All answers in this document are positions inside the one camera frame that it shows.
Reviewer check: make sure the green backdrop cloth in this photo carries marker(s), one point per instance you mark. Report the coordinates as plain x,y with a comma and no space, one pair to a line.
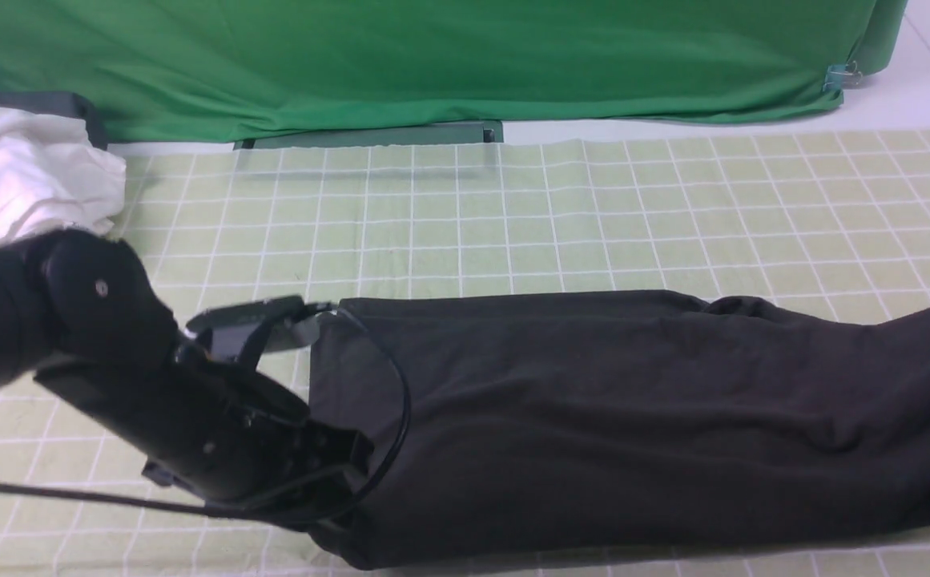
222,71

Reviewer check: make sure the blue binder clip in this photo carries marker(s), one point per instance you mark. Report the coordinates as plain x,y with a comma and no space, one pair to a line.
842,76

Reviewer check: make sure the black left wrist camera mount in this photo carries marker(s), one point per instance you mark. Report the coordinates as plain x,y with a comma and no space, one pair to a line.
243,333

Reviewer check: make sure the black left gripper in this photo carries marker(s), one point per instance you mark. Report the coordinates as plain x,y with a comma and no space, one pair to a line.
247,467

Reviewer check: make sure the dark gray long-sleeved shirt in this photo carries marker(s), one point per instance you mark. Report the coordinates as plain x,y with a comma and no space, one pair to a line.
553,421

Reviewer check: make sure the green checkered table mat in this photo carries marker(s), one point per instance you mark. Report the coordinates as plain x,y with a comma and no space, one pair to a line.
833,224

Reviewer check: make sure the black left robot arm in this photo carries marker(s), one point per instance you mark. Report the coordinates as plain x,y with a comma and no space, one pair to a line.
79,314

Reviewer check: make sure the gray garment under white shirt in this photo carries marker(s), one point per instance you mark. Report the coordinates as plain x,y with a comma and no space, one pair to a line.
64,104

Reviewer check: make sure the dark green metal base bar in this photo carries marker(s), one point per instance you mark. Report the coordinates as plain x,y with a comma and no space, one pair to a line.
444,133

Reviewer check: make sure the crumpled white shirt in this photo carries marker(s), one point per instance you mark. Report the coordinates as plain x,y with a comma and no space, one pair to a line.
53,176

